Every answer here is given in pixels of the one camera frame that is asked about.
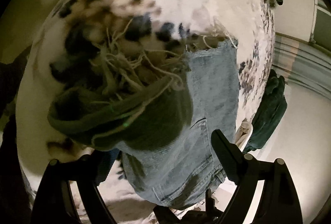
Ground window frame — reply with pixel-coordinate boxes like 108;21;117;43
310;0;331;54

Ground blue denim shorts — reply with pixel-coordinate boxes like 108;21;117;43
48;40;240;210

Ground green plaid curtain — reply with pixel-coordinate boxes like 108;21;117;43
272;34;330;99

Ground dark green blanket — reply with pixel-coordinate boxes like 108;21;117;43
243;69;287;154

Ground floral bed blanket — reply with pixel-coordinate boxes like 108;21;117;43
16;0;275;205

